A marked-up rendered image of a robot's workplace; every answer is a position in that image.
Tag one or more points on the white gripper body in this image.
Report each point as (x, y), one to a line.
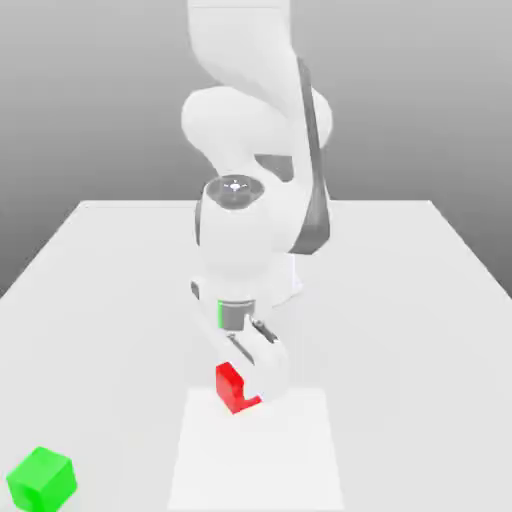
(262, 362)

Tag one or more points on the small red cube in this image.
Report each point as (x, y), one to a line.
(228, 384)

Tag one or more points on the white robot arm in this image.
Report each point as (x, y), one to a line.
(244, 128)

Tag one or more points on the small green cube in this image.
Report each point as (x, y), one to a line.
(42, 480)

